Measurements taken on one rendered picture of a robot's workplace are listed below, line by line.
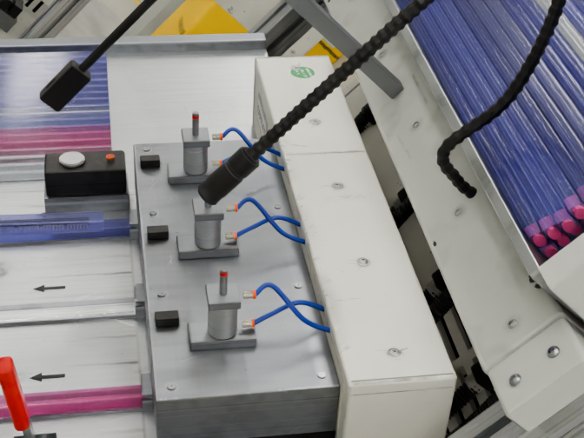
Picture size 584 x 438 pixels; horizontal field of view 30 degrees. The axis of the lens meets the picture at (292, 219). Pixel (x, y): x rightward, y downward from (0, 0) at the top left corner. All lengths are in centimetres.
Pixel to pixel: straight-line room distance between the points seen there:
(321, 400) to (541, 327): 17
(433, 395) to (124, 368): 25
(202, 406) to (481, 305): 21
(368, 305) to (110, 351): 22
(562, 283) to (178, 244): 34
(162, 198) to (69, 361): 17
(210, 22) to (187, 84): 283
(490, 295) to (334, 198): 21
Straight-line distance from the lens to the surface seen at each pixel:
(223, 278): 79
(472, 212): 86
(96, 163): 105
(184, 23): 415
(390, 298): 85
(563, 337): 75
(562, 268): 72
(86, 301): 96
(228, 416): 81
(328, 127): 105
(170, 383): 80
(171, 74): 129
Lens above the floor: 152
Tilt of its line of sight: 18 degrees down
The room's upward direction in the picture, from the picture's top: 49 degrees clockwise
